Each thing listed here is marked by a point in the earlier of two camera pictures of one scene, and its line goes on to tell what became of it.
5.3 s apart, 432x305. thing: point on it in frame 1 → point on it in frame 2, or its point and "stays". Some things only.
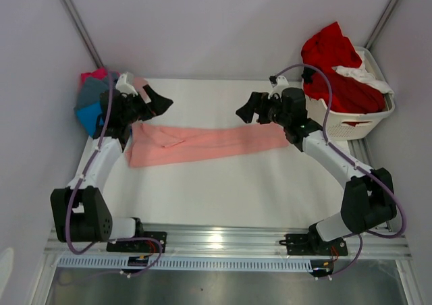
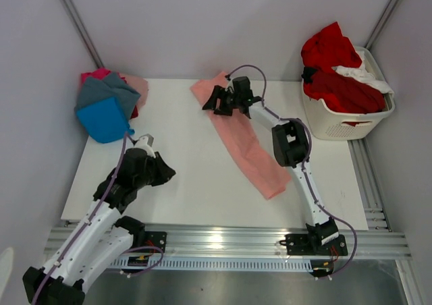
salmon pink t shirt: x=148 y=144 → x=252 y=143
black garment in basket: x=307 y=75 stays
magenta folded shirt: x=100 y=73 stays
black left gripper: x=158 y=104 → x=165 y=172
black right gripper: x=260 y=101 → x=212 y=104
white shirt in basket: x=362 y=74 stays
